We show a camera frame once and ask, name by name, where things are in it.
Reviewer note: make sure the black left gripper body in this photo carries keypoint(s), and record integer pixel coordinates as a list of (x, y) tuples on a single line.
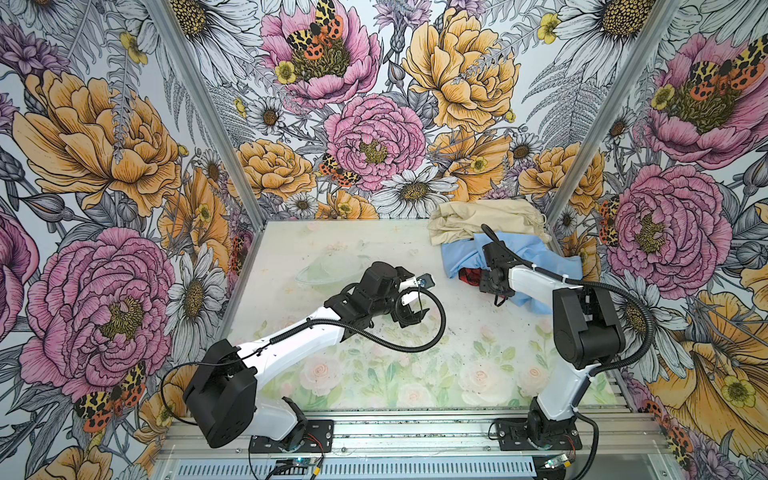
[(392, 304)]

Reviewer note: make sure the light blue cloth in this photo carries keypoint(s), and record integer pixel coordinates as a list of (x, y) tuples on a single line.
[(468, 254)]

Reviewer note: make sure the aluminium corner post left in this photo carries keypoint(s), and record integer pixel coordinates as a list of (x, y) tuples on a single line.
[(185, 64)]

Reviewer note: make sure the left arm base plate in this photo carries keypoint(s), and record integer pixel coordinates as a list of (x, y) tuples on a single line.
[(311, 436)]

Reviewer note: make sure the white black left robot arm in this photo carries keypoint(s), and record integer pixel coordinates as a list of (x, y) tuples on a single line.
[(223, 395)]

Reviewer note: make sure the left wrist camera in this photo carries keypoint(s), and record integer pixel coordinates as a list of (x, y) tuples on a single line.
[(413, 288)]

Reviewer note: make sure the aluminium corner post right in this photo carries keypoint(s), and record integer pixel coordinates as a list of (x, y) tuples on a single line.
[(650, 36)]

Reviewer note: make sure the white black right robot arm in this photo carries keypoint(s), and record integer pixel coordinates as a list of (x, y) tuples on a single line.
[(586, 334)]

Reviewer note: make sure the red black plaid shirt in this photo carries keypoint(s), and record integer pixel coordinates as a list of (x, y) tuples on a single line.
[(471, 276)]

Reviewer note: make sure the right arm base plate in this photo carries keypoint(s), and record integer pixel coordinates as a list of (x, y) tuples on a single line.
[(519, 434)]

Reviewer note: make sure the aluminium front rail frame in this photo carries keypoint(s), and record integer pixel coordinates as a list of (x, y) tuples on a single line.
[(613, 444)]

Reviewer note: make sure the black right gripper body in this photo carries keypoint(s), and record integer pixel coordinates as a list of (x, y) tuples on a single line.
[(487, 283)]

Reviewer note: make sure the aluminium corner post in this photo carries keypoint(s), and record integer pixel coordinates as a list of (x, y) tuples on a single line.
[(650, 36), (185, 64)]

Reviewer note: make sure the beige cloth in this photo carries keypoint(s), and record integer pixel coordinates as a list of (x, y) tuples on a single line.
[(455, 221)]

